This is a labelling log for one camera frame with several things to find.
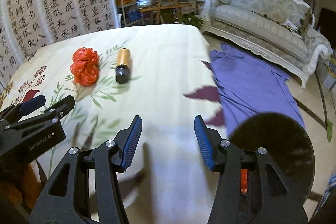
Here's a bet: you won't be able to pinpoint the blue white shoes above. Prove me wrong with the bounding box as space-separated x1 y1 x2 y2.
318 175 336 210

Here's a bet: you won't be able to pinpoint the floral cream tablecloth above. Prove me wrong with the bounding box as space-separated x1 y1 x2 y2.
1 24 226 223

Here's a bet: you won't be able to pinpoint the gold tube black cap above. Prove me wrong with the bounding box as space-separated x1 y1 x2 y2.
115 48 131 84

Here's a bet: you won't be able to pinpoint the wooden plant stand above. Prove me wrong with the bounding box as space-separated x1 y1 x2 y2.
139 0 193 24

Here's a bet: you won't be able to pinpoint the purple cloth on floor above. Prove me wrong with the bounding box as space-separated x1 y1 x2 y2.
210 44 305 136

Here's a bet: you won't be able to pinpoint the calligraphy folding screen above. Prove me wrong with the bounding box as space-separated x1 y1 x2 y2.
1 0 121 88

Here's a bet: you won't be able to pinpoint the red tube black cap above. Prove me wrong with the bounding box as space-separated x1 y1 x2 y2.
240 168 248 194

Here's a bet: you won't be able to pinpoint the red crumpled plastic bag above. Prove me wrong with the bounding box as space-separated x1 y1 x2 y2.
70 47 100 87

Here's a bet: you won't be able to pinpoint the grey storage box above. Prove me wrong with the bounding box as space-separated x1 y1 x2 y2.
317 56 335 90

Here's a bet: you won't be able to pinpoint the green cloth on floor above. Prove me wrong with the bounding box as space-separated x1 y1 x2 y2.
326 118 333 142

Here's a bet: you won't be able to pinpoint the black trash bin with liner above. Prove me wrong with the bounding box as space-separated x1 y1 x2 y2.
228 112 316 214

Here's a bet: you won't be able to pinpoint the ornate white grey sofa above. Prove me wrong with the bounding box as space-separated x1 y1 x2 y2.
198 0 332 89

